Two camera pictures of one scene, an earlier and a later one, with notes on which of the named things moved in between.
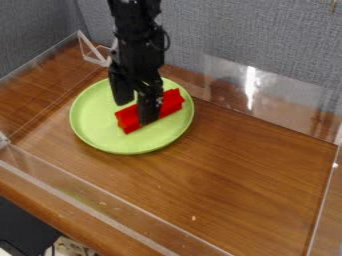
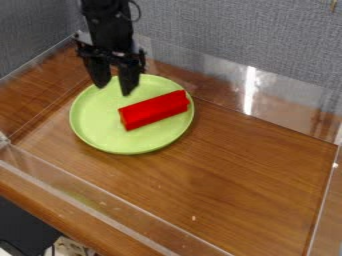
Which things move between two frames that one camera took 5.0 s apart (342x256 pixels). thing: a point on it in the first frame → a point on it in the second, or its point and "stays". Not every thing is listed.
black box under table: (26, 236) stays
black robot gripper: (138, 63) → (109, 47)
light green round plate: (94, 120) stays
